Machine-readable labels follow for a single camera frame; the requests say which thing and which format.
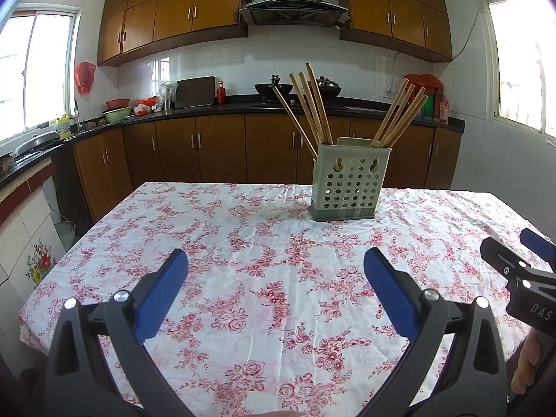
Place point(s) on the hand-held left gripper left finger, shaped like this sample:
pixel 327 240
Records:
pixel 163 295

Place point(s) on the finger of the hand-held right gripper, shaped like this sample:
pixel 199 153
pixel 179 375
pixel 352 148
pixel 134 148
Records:
pixel 506 263
pixel 538 243

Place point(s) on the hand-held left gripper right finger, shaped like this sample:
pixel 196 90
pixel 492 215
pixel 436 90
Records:
pixel 386 291

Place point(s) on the green perforated utensil holder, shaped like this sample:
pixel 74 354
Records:
pixel 347 182

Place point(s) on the bunch of wooden chopsticks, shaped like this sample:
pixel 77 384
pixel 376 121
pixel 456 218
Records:
pixel 322 113

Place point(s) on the person's right hand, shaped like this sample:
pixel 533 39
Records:
pixel 525 369

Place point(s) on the floral tablecloth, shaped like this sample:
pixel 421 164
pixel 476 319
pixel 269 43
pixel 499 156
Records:
pixel 260 260

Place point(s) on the white plastic basket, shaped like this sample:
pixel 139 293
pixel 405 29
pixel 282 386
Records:
pixel 65 234

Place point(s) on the wooden base cabinets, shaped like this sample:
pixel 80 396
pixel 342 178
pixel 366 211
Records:
pixel 217 147

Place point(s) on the clear red bottle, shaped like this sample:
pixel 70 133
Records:
pixel 444 110

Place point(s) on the green bottle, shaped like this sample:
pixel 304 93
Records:
pixel 428 106

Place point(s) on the dark sauce bottle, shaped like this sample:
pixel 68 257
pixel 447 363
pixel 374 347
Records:
pixel 437 100

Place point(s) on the window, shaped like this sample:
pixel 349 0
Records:
pixel 521 61
pixel 39 69

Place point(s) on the green basin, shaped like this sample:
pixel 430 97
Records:
pixel 116 115

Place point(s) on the black kitchen countertop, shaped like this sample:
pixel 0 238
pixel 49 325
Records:
pixel 195 110

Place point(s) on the red and white plastic bag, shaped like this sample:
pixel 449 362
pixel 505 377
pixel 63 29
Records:
pixel 145 105

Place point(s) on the yellow dish soap bottle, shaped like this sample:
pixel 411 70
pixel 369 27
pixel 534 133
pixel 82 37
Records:
pixel 64 128

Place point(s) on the red basin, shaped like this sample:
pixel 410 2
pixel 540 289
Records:
pixel 117 104

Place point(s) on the steel faucet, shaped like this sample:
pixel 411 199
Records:
pixel 78 117

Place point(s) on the steel pot lid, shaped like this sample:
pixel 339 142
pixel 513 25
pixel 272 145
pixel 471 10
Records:
pixel 37 141

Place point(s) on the dark cutting board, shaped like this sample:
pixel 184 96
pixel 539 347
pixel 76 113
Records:
pixel 195 92

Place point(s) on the wok with lid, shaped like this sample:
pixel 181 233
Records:
pixel 332 87

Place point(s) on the gas stove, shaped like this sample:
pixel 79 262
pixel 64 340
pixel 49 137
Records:
pixel 265 105

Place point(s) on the black wok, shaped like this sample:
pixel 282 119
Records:
pixel 267 88

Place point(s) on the wooden wall cabinet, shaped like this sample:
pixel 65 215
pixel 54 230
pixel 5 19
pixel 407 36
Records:
pixel 373 13
pixel 173 13

